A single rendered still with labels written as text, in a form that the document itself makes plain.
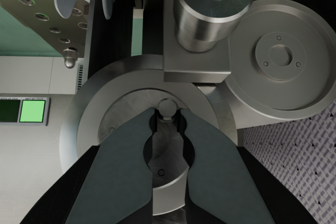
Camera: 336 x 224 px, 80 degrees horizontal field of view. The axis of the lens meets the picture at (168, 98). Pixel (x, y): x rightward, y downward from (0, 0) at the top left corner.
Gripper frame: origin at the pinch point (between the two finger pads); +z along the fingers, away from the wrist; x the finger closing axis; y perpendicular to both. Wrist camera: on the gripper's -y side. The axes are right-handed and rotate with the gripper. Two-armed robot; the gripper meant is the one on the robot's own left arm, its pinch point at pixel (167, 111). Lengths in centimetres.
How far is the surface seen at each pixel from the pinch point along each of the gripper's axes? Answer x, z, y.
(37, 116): -30.1, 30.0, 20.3
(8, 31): -183, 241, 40
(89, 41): -7.3, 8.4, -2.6
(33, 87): -182, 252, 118
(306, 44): 13.5, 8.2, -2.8
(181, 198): 1.2, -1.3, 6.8
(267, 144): 16.3, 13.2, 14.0
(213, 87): 4.2, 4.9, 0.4
